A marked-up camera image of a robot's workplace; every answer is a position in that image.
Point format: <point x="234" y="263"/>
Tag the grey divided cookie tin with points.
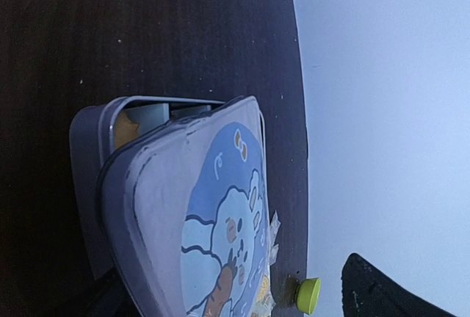
<point x="92" y="143"/>

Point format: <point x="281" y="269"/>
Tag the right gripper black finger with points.
<point x="367" y="291"/>

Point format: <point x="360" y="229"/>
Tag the leaf cookie in tin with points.
<point x="125" y="130"/>

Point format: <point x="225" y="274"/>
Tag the clear printed cookie wrappers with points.
<point x="265" y="302"/>

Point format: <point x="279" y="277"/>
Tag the lime green bowl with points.
<point x="307" y="295"/>

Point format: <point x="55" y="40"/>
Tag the silver tin lid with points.
<point x="185" y="213"/>

